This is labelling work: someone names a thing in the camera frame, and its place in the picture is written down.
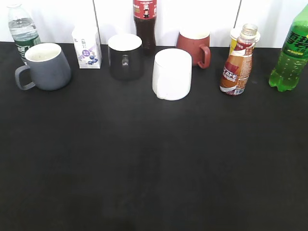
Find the brown coffee drink bottle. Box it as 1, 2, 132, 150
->
219, 24, 257, 96

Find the grey ceramic mug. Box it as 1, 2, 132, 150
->
15, 43, 72, 91

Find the white ceramic mug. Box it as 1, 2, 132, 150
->
152, 48, 192, 101

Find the black ceramic mug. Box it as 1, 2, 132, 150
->
108, 34, 144, 81

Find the red ceramic mug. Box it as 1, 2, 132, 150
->
176, 28, 211, 69

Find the green sprite bottle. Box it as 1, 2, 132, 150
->
269, 6, 308, 92

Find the small white milk carton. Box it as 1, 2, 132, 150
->
72, 26, 102, 69

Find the cola bottle red label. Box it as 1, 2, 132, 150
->
133, 0, 157, 55

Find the yellow paper cup stack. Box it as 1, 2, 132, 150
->
229, 28, 261, 56

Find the clear water bottle green label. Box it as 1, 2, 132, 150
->
7, 1, 41, 64

